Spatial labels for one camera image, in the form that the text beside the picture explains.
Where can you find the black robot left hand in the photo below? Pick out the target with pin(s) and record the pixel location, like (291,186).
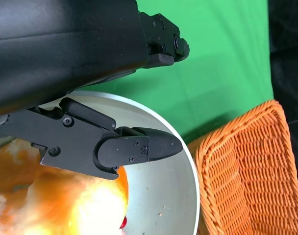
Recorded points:
(65,49)

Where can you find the round orange bread bun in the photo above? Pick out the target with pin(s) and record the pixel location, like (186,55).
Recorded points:
(65,203)

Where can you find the orange wicker basket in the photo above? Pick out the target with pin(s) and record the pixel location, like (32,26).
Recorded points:
(247,171)

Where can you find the grey ceramic bowl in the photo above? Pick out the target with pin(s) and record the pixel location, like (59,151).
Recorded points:
(158,191)

